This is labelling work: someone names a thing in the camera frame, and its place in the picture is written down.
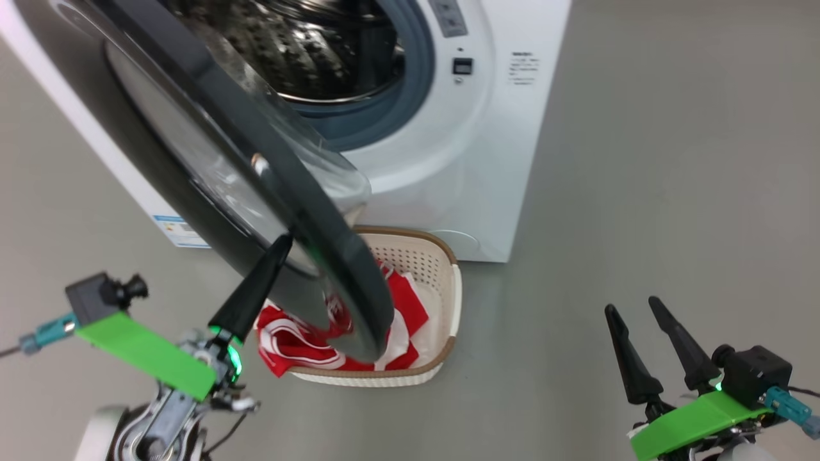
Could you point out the round white filter cover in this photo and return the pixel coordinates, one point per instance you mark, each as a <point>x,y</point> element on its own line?
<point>458,243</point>

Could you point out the white and red garment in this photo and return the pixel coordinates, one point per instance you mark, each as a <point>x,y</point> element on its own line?
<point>288,342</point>

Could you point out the round black washer door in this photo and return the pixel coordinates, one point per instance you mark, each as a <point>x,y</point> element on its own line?
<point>307,211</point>

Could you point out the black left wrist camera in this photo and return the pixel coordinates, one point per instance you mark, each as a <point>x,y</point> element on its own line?
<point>96,298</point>

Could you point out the small printed text label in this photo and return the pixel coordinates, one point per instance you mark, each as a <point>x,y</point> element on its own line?
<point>524,68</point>

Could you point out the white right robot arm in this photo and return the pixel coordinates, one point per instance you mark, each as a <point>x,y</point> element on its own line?
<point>749,451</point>

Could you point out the cream basket with brown rim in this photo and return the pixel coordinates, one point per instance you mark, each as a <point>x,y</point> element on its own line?
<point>442,301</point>

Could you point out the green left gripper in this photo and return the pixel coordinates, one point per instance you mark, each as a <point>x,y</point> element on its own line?
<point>147,352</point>

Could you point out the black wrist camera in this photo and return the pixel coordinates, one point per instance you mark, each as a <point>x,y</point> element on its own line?
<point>96,298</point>
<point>756,374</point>

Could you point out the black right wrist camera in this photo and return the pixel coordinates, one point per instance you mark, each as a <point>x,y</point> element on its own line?
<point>756,374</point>

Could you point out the white washing machine body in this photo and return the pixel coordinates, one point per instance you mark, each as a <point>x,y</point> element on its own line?
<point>487,160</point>

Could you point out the blue energy label sticker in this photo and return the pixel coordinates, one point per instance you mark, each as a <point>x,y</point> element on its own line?
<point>176,232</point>

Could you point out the black door latch socket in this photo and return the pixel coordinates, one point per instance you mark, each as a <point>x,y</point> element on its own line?
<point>462,66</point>

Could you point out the grey rectangular plate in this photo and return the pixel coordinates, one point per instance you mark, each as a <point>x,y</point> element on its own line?
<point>447,18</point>

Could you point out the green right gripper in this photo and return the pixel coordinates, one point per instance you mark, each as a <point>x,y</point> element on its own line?
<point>698,419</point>

